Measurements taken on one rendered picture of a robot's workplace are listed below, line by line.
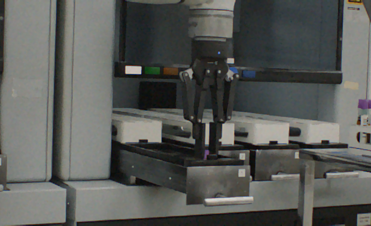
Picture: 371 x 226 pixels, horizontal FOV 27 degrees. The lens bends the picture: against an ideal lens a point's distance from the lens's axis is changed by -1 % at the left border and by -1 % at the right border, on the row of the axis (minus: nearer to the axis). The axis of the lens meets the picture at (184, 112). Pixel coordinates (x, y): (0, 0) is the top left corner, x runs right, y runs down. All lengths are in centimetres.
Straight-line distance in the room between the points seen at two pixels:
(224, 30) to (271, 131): 39
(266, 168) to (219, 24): 42
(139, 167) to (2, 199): 28
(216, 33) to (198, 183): 31
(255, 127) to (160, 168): 38
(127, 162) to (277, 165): 37
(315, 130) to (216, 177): 52
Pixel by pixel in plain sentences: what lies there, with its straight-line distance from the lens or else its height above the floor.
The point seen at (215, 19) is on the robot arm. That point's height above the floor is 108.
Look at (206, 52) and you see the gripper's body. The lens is 154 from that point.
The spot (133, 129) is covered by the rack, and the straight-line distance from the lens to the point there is 174.
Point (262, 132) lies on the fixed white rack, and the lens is 183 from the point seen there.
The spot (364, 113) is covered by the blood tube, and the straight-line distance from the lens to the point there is 164.
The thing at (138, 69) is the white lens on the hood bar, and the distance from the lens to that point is 170.
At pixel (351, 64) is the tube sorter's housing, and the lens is 205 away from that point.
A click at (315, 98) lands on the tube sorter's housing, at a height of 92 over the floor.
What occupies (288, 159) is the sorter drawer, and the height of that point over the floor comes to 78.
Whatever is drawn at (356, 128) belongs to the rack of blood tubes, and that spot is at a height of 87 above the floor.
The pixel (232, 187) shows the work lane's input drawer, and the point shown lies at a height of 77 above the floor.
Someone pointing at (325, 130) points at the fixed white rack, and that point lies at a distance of 193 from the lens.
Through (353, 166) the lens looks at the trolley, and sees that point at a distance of 156.
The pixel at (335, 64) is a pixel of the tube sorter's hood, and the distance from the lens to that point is 200.
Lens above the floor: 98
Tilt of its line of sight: 3 degrees down
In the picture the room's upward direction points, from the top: 2 degrees clockwise
